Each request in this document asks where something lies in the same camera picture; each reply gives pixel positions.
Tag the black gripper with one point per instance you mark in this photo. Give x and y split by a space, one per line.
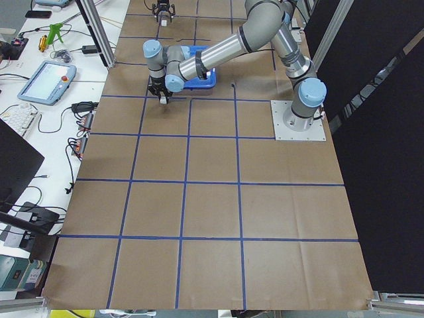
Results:
163 12
157 83

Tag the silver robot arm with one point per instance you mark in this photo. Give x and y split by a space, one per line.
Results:
267 21

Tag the black power adapter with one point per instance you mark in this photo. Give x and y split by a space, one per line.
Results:
89 49

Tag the teach pendant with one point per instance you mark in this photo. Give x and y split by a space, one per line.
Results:
48 83

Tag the metal reacher grabber tool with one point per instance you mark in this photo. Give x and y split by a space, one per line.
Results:
54 32

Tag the white keyboard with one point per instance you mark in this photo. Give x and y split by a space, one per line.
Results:
21 118

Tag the black monitor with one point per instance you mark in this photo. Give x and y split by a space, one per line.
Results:
19 164

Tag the aluminium frame post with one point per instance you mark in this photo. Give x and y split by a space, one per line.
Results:
95 27

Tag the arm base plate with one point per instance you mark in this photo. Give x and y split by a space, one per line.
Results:
296 30
289 127

